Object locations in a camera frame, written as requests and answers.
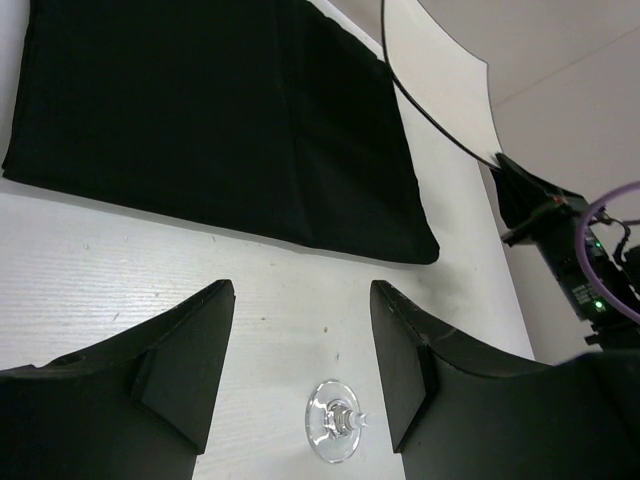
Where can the black cloth placemat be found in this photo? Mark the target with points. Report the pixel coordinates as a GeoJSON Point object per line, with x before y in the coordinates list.
{"type": "Point", "coordinates": [264, 117]}

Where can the white square plate black rim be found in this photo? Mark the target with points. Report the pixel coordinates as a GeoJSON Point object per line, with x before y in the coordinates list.
{"type": "Point", "coordinates": [445, 82]}

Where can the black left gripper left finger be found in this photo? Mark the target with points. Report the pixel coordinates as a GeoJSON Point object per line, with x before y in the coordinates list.
{"type": "Point", "coordinates": [138, 405]}

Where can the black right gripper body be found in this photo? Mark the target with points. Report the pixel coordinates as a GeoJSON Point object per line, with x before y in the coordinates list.
{"type": "Point", "coordinates": [551, 229]}

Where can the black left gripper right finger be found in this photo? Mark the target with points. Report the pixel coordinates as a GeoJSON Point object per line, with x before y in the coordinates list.
{"type": "Point", "coordinates": [458, 408]}

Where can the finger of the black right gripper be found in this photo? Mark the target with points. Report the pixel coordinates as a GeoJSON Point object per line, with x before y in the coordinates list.
{"type": "Point", "coordinates": [519, 194]}

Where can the clear wine glass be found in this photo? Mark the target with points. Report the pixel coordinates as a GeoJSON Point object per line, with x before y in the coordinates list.
{"type": "Point", "coordinates": [334, 421]}

